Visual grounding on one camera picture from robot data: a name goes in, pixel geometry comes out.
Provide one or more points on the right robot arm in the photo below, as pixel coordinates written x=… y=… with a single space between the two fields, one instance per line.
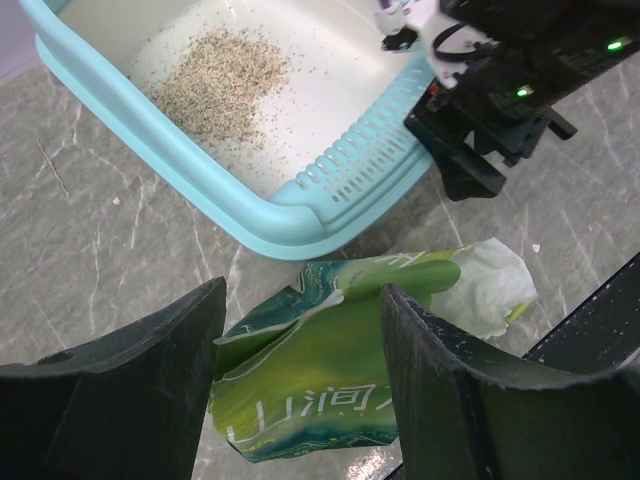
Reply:
x=607 y=32

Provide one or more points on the green litter bag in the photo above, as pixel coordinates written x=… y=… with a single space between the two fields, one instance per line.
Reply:
x=305 y=370

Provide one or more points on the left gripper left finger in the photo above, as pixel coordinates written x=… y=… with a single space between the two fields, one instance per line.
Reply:
x=127 y=405

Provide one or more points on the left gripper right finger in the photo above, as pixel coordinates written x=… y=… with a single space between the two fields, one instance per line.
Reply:
x=467 y=410

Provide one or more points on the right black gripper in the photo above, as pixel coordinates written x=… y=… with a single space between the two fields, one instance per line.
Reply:
x=501 y=101

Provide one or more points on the scattered litter granules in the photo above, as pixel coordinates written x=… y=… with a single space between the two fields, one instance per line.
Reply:
x=216 y=92

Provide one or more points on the teal litter box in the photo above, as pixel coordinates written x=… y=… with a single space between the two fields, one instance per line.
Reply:
x=281 y=121

